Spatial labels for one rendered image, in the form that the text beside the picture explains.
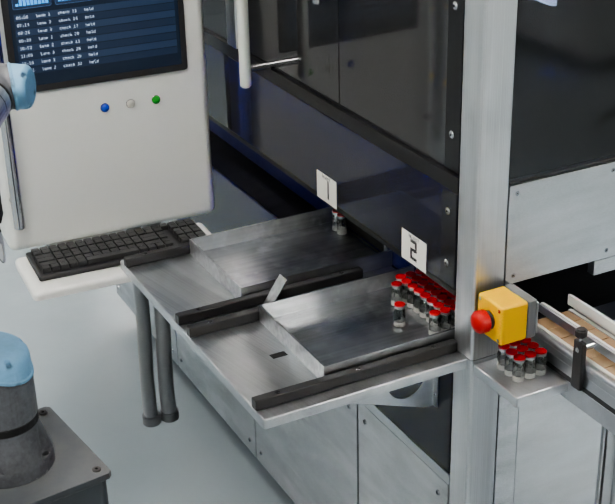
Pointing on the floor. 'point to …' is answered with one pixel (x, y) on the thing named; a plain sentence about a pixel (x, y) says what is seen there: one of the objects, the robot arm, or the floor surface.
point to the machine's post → (481, 235)
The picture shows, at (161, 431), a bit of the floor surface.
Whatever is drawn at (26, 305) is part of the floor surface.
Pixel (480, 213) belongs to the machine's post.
